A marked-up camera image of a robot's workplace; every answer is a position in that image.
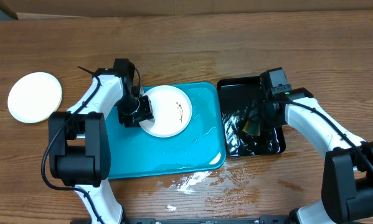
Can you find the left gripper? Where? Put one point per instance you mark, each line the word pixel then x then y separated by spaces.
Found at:
pixel 146 112

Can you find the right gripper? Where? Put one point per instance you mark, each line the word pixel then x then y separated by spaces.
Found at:
pixel 254 117

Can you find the green yellow sponge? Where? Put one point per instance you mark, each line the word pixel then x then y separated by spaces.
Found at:
pixel 252 128

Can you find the white plate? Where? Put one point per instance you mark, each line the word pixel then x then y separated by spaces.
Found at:
pixel 172 111
pixel 25 93

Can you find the yellow green rimmed plate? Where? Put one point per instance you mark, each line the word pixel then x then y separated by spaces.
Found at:
pixel 46 105

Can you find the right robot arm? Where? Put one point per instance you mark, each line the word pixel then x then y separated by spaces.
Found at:
pixel 347 185

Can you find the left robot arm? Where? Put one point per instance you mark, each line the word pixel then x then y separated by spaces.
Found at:
pixel 78 156

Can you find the black rectangular tray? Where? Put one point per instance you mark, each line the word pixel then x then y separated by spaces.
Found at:
pixel 235 95

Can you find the teal plastic tray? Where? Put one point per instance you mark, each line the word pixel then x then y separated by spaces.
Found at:
pixel 200 146

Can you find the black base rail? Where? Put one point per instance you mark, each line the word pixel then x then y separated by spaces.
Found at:
pixel 264 219

